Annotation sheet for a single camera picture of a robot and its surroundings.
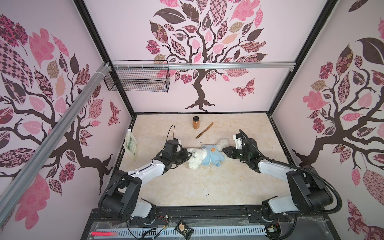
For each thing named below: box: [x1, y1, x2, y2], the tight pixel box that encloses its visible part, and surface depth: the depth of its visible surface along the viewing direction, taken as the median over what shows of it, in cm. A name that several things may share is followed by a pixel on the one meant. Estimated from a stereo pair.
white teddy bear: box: [187, 138, 233, 170], surface depth 88 cm
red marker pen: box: [90, 231, 118, 236], surface depth 71 cm
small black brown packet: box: [174, 219, 194, 240], surface depth 71 cm
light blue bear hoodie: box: [201, 144, 225, 167], surface depth 89 cm
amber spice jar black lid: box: [192, 116, 200, 130], surface depth 108 cm
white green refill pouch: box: [123, 129, 138, 160], surface depth 93 cm
